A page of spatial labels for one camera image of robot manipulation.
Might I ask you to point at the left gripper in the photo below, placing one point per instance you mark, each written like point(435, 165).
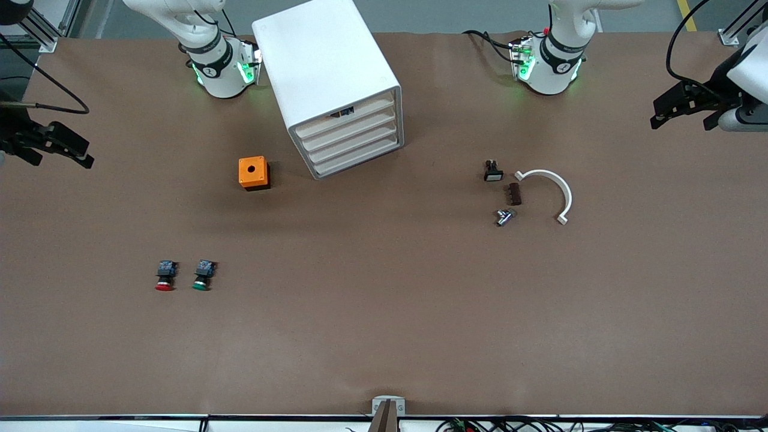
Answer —
point(715, 88)

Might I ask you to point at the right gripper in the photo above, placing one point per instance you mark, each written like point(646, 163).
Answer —
point(12, 129)

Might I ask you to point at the red push button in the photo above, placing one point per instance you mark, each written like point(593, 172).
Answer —
point(166, 270)

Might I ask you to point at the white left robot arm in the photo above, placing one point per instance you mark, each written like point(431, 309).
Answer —
point(555, 72)

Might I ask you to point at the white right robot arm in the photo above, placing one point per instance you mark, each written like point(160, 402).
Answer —
point(222, 78)

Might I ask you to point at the green push button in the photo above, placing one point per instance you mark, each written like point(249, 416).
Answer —
point(204, 271)

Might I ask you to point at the black white square push button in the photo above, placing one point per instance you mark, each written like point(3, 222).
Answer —
point(493, 174)

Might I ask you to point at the brown terminal block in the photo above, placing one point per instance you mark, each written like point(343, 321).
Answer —
point(515, 194)

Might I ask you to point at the white table edge strip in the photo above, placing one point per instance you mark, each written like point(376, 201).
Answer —
point(120, 426)

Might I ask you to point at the small dark electronic component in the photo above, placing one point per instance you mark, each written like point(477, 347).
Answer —
point(343, 112)

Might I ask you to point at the aluminium frame profile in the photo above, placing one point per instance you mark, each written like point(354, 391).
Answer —
point(48, 41)
point(729, 37)

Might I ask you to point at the white curved plastic bracket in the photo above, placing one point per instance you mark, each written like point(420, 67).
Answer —
point(567, 197)

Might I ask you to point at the orange button enclosure box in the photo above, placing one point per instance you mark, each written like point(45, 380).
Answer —
point(252, 171)

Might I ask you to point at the silver metal key switch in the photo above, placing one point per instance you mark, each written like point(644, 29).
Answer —
point(504, 217)

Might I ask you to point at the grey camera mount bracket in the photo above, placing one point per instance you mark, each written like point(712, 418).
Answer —
point(388, 414)

